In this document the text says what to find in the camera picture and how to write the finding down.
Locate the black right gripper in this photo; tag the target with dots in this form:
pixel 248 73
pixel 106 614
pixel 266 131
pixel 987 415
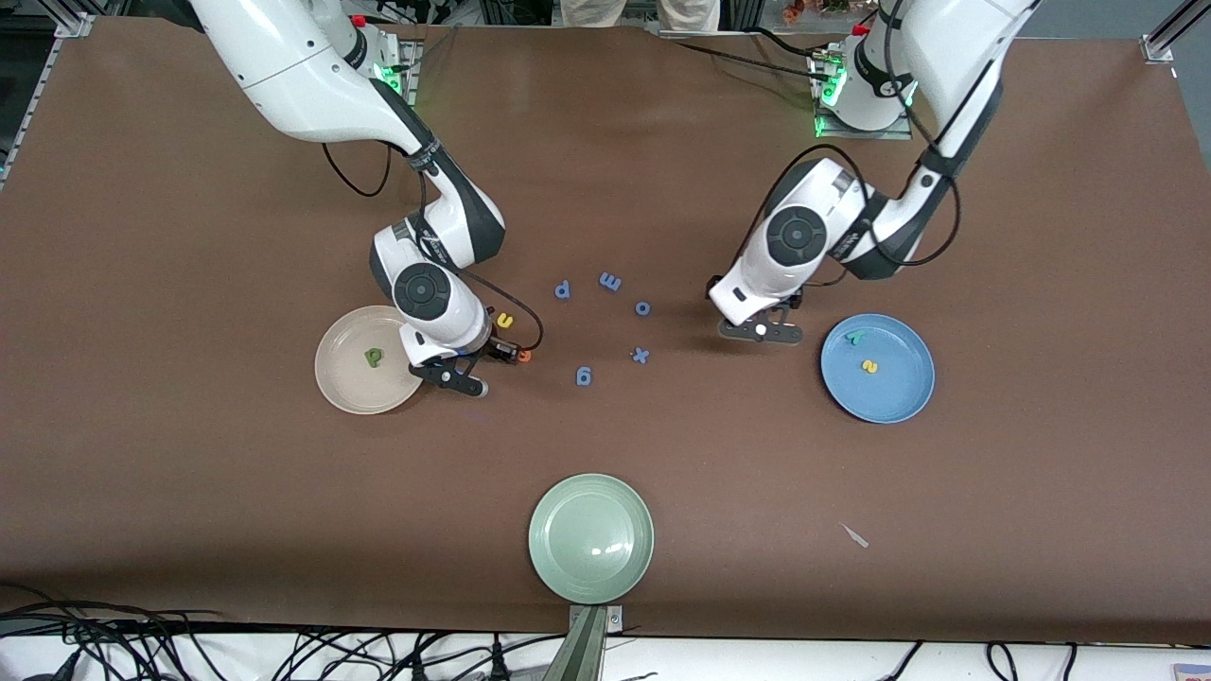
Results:
pixel 493 349

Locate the green foam letter b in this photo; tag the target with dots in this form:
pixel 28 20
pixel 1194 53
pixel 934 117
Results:
pixel 371 359

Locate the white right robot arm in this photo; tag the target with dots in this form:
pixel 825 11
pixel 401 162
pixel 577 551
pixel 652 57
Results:
pixel 293 66

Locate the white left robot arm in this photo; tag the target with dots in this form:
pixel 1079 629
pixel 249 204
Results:
pixel 956 47

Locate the blue foam letter p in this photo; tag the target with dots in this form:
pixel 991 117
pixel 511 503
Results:
pixel 557 291

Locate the blue foam letter g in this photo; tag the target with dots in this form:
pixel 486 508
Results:
pixel 589 376

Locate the blue foam letter x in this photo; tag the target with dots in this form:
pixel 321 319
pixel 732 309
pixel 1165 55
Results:
pixel 640 355

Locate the blue foam letter m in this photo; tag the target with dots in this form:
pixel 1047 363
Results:
pixel 610 281

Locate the beige round plate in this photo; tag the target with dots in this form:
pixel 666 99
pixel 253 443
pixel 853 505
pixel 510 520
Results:
pixel 355 378

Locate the blue round plate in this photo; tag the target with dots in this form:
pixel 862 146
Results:
pixel 894 388

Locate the green round plate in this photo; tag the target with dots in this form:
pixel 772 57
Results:
pixel 591 539

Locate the white tape scrap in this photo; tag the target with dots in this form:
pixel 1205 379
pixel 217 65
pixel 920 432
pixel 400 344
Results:
pixel 854 535

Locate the orange background items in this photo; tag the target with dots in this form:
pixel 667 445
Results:
pixel 795 11

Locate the person in beige trousers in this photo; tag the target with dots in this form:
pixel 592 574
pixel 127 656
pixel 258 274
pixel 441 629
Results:
pixel 596 13

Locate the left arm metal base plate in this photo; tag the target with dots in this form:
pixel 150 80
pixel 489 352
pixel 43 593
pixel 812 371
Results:
pixel 866 134

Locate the grey metal camera bracket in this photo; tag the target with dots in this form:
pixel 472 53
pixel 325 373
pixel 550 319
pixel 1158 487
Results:
pixel 591 643

